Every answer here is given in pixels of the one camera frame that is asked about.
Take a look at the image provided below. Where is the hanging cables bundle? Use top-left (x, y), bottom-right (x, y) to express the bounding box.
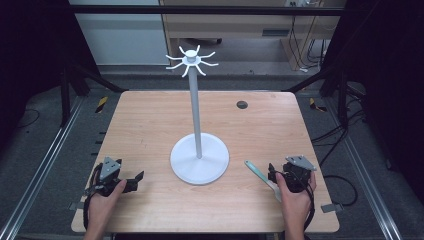
top-left (287, 15), bottom-right (331, 74)

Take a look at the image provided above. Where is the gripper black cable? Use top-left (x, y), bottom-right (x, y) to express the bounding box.
top-left (82, 163), bottom-right (103, 232)
top-left (293, 171), bottom-right (317, 232)

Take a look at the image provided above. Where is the yellow black striped tape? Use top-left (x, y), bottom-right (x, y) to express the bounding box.
top-left (95, 96), bottom-right (110, 114)
top-left (308, 97), bottom-right (328, 113)

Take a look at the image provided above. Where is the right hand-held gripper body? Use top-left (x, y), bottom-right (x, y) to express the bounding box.
top-left (281, 154), bottom-right (318, 194)

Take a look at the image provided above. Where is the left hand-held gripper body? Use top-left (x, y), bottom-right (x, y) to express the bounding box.
top-left (84, 156), bottom-right (135, 198)

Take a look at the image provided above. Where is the person's left hand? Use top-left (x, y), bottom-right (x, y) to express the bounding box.
top-left (86, 179), bottom-right (128, 232)

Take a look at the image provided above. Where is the white power strip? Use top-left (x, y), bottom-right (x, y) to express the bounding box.
top-left (285, 0), bottom-right (322, 8)

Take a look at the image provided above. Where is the white hook stand rack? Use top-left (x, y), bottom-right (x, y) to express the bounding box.
top-left (165, 44), bottom-right (231, 186)

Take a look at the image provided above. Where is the aluminium floor rail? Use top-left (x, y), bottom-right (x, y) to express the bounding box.
top-left (323, 98), bottom-right (405, 240)
top-left (0, 95), bottom-right (86, 240)

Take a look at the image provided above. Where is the black metal stand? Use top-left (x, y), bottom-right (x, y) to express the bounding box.
top-left (282, 63), bottom-right (352, 130)
top-left (59, 63), bottom-right (127, 128)

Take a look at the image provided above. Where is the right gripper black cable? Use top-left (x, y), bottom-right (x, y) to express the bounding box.
top-left (293, 171), bottom-right (317, 232)

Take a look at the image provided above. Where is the black floor cable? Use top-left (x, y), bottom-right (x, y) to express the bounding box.
top-left (310, 108), bottom-right (366, 208)

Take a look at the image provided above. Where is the white cabinet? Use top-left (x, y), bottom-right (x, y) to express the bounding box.
top-left (68, 0), bottom-right (172, 66)

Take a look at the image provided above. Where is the person's right hand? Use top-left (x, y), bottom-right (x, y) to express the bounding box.
top-left (274, 171), bottom-right (317, 231)

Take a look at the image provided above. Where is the black curtain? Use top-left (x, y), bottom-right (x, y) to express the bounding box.
top-left (0, 0), bottom-right (102, 151)
top-left (320, 0), bottom-right (424, 204)

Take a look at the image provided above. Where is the black horizontal frame bar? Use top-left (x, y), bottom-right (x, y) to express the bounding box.
top-left (68, 4), bottom-right (346, 17)

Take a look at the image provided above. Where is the green and white spatula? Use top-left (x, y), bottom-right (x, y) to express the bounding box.
top-left (244, 159), bottom-right (283, 203)

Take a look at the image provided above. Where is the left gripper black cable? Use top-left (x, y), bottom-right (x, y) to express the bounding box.
top-left (82, 163), bottom-right (103, 232)

